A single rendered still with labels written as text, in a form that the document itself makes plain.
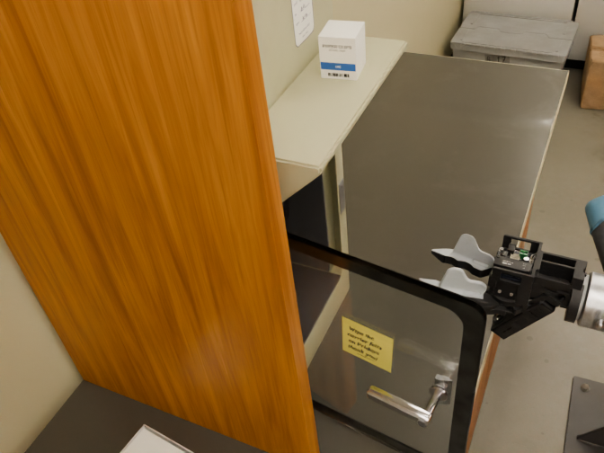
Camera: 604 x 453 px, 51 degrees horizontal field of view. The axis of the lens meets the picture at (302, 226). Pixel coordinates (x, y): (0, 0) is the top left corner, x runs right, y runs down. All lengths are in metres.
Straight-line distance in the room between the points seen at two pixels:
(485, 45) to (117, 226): 2.97
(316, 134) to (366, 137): 1.00
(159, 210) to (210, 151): 0.14
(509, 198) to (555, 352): 1.02
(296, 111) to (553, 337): 1.87
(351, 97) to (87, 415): 0.77
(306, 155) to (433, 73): 1.36
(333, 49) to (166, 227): 0.31
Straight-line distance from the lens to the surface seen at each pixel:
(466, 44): 3.61
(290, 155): 0.73
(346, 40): 0.84
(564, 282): 0.89
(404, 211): 1.51
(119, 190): 0.79
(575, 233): 2.94
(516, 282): 0.88
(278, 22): 0.82
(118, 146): 0.73
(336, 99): 0.82
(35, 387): 1.28
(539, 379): 2.40
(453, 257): 0.96
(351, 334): 0.87
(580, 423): 2.32
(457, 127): 1.80
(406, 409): 0.85
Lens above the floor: 1.93
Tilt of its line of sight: 42 degrees down
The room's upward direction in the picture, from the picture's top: 7 degrees counter-clockwise
